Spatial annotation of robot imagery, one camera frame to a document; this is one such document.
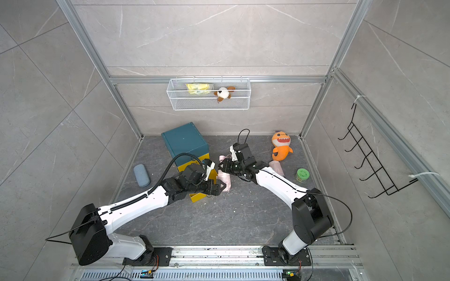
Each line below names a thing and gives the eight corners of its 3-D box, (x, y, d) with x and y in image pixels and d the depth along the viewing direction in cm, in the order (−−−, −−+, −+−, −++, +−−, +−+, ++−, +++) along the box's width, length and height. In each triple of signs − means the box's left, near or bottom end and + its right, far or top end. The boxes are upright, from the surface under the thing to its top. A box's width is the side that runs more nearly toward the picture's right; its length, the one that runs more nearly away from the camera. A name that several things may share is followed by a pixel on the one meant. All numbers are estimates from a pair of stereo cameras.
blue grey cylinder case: (140, 189, 97) (138, 186, 94) (134, 169, 105) (132, 167, 103) (152, 183, 99) (150, 181, 97) (144, 165, 107) (142, 162, 105)
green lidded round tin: (296, 183, 100) (299, 177, 95) (293, 173, 104) (296, 168, 99) (307, 183, 100) (311, 177, 95) (304, 173, 104) (307, 168, 99)
